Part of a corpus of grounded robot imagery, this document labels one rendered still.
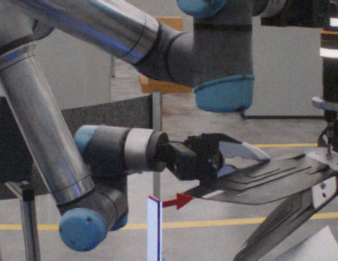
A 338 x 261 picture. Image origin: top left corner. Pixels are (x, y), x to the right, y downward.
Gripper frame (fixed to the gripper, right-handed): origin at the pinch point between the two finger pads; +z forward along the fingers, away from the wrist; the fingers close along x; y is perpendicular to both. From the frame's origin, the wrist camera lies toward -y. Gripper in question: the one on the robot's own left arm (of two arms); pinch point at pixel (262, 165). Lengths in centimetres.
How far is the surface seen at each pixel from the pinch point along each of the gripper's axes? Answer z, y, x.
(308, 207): 7.9, 10.7, 9.0
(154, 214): -9.2, -24.5, 3.3
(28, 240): -52, 8, 24
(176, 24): -288, 747, -72
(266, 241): 0.3, 11.8, 17.1
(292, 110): -80, 625, 41
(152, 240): -9.5, -23.9, 7.2
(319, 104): 9.5, -0.2, -11.0
